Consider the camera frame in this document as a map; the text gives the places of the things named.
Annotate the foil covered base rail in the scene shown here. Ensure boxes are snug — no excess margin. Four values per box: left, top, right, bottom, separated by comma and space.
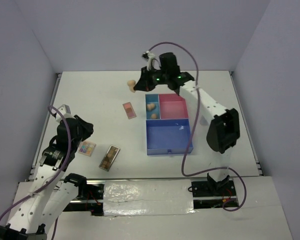
64, 179, 239, 217

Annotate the three-compartment organizer tray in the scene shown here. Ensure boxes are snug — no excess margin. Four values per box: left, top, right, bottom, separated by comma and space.
145, 93, 191, 156

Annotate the brown eyeshadow palette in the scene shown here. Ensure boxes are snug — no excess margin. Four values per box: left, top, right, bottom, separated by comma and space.
99, 145, 120, 172

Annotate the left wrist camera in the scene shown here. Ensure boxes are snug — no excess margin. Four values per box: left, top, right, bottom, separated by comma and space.
55, 104, 74, 123

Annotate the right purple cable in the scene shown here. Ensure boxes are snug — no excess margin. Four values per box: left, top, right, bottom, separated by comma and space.
147, 41, 248, 212

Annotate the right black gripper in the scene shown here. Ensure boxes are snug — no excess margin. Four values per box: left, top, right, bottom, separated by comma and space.
134, 66, 169, 93

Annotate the pink blush palette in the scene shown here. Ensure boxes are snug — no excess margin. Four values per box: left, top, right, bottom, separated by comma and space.
122, 102, 137, 119

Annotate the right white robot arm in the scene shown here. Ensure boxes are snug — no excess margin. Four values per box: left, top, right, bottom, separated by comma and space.
129, 50, 241, 196

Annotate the colourful eyeshadow palette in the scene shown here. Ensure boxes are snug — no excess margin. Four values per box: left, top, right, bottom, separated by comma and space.
77, 141, 96, 157

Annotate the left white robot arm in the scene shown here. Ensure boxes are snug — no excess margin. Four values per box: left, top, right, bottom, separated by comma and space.
0, 115, 94, 240

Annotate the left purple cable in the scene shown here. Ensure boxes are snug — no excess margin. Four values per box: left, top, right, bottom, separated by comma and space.
0, 105, 73, 240

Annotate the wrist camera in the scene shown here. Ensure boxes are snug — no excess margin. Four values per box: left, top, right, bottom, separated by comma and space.
141, 50, 158, 71
55, 104, 74, 123

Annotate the beige makeup sponge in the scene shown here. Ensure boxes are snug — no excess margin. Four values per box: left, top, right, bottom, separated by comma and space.
146, 103, 156, 111
150, 113, 158, 120
127, 80, 136, 93

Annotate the purple cable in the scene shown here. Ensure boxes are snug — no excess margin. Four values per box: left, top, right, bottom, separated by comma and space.
0, 105, 73, 240
147, 41, 248, 212

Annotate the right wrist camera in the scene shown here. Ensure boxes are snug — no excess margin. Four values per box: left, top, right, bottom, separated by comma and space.
141, 50, 158, 71

